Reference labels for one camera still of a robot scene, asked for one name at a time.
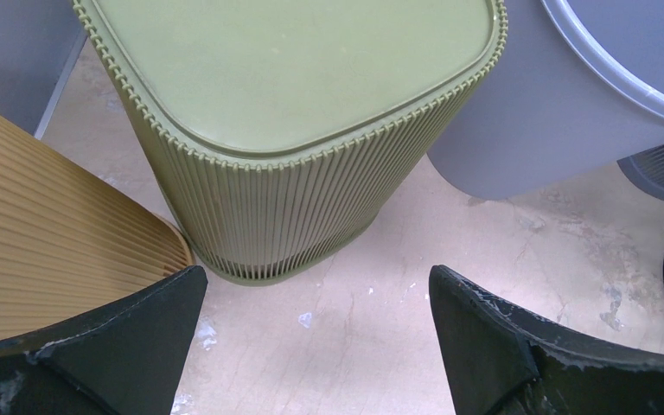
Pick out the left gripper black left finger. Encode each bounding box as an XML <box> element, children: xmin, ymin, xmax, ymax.
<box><xmin>0</xmin><ymin>265</ymin><xmax>208</xmax><ymax>414</ymax></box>

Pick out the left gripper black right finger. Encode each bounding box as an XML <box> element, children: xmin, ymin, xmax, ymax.
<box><xmin>429</xmin><ymin>265</ymin><xmax>664</xmax><ymax>414</ymax></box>

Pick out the yellow mesh basket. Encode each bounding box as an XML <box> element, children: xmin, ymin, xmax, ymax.
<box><xmin>0</xmin><ymin>115</ymin><xmax>194</xmax><ymax>341</ymax></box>

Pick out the green mesh basket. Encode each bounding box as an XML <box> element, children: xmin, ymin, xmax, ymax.
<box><xmin>73</xmin><ymin>1</ymin><xmax>508</xmax><ymax>286</ymax></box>

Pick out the grey bin with black liner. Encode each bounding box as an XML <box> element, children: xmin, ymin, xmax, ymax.
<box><xmin>428</xmin><ymin>1</ymin><xmax>664</xmax><ymax>200</ymax></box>

